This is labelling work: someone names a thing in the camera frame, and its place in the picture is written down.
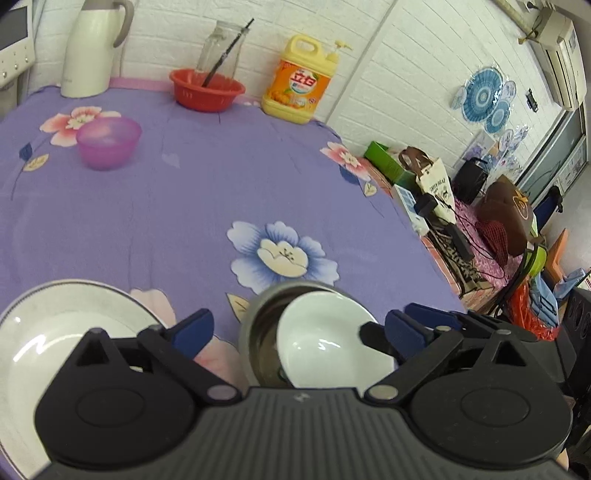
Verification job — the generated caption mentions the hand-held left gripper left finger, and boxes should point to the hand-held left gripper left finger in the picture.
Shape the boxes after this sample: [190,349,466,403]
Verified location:
[62,308,242,406]

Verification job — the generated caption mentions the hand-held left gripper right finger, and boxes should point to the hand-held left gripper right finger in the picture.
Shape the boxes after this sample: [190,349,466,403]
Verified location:
[365,310,539,403]

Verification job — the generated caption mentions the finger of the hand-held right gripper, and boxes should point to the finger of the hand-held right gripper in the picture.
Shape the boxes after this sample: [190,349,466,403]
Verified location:
[405,302,504,337]
[360,322,387,348]

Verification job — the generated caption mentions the white red-patterned bowl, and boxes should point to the white red-patterned bowl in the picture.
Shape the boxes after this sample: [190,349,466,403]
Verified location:
[276,292,395,388]

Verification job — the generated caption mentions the stainless steel bowl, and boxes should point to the stainless steel bowl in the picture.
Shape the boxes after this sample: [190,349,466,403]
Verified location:
[238,281,352,387]

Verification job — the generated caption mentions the pink patterned cloth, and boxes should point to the pink patterned cloth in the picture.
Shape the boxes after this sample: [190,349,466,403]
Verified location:
[418,194,525,305]

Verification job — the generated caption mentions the black power strip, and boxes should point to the black power strip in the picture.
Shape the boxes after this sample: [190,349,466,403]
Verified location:
[450,228,474,259]

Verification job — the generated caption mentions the dark red mesh cover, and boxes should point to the dark red mesh cover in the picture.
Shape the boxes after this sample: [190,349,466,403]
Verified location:
[475,220,509,265]

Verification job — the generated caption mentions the red net bag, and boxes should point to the red net bag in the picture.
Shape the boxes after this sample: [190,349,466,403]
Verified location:
[508,281,561,342]

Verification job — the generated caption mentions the black power adapter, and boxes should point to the black power adapter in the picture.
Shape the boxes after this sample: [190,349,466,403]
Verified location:
[414,194,440,217]

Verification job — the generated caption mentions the white blue box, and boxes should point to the white blue box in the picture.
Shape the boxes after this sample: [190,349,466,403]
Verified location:
[392,186,428,236]

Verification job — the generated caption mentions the cream tote bag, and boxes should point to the cream tote bag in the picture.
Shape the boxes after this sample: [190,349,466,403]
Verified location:
[416,158,458,222]

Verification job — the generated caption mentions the brown bag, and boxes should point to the brown bag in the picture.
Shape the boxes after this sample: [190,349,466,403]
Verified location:
[475,178,539,259]

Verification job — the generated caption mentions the purple floral tablecloth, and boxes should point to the purple floral tablecloth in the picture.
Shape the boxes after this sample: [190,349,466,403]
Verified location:
[0,76,467,476]

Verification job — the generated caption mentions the orange board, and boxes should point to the orange board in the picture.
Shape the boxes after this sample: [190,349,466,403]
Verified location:
[545,230,568,278]

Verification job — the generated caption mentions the large black floor speaker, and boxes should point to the large black floor speaker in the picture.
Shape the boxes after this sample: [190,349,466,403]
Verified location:
[561,286,591,398]

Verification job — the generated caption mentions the green box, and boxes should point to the green box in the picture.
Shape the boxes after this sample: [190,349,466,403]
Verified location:
[363,141,419,185]

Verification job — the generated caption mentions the purple plastic bowl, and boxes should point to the purple plastic bowl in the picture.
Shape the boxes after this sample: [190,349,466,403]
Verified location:
[76,116,143,171]

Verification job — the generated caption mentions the medium blue paper fan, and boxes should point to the medium blue paper fan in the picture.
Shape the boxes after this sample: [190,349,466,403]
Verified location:
[485,99,512,134]

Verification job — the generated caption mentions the large blue paper fan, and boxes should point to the large blue paper fan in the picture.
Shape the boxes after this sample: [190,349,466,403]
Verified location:
[462,67,504,123]

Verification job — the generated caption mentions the red plastic basket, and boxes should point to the red plastic basket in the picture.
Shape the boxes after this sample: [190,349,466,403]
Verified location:
[169,68,246,113]

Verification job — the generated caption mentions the yellow detergent bottle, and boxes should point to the yellow detergent bottle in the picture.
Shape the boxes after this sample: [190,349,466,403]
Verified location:
[261,34,350,125]

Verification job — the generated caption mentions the white air conditioner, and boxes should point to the white air conditioner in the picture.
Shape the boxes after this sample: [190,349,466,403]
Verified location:
[492,0,589,112]

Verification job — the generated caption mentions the white thermos jug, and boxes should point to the white thermos jug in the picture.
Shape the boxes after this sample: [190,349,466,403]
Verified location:
[60,0,136,99]

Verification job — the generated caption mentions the white countertop appliance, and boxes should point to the white countertop appliance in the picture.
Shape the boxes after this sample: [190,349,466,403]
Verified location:
[0,0,40,112]

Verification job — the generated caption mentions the brown strapped pouch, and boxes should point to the brown strapped pouch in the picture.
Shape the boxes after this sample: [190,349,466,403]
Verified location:
[398,146,435,175]

